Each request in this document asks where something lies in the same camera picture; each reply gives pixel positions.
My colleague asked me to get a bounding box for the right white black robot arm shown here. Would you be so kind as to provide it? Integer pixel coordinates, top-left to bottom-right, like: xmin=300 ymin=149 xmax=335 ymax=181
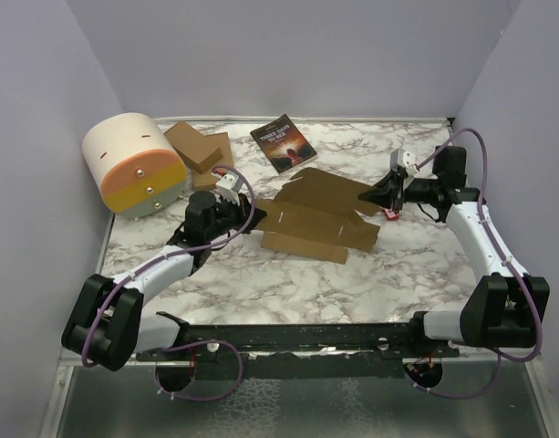
xmin=358 ymin=146 xmax=550 ymax=361

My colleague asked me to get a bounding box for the red toy ambulance car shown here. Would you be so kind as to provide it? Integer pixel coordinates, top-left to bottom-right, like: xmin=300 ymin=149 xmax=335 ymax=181
xmin=382 ymin=208 xmax=400 ymax=221

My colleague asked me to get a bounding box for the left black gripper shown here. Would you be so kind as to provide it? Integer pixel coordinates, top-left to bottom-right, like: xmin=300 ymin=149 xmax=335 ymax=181
xmin=206 ymin=190 xmax=266 ymax=242

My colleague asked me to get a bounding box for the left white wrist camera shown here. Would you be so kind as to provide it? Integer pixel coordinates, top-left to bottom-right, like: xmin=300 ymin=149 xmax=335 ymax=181
xmin=215 ymin=169 xmax=244 ymax=205

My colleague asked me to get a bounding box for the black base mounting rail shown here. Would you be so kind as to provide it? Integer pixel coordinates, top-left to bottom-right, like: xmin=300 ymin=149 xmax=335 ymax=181
xmin=136 ymin=323 xmax=459 ymax=381

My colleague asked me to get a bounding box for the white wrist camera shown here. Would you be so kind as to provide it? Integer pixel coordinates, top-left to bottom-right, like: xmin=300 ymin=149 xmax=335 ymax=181
xmin=389 ymin=148 xmax=419 ymax=176
xmin=215 ymin=169 xmax=244 ymax=205

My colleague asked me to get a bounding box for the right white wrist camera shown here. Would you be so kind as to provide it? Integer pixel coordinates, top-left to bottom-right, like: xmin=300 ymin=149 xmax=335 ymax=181
xmin=389 ymin=148 xmax=419 ymax=176

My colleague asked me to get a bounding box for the flat brown cardboard box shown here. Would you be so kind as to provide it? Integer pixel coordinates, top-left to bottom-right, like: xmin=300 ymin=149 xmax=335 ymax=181
xmin=192 ymin=132 xmax=233 ymax=190

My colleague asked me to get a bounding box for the cream orange cylindrical drawer unit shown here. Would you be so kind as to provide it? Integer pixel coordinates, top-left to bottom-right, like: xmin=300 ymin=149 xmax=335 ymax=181
xmin=82 ymin=112 xmax=188 ymax=219

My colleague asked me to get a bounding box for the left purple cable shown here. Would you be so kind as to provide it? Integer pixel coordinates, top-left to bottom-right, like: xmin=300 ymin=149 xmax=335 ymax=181
xmin=81 ymin=164 xmax=257 ymax=403

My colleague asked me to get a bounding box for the dark paperback book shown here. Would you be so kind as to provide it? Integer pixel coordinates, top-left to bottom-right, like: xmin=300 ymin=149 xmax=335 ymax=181
xmin=250 ymin=114 xmax=317 ymax=174

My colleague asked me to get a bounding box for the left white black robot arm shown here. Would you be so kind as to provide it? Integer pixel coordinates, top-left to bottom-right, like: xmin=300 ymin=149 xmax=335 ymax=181
xmin=61 ymin=192 xmax=267 ymax=371

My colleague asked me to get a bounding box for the folded brown cardboard box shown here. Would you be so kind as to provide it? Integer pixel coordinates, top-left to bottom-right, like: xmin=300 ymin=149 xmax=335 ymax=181
xmin=164 ymin=121 xmax=213 ymax=170

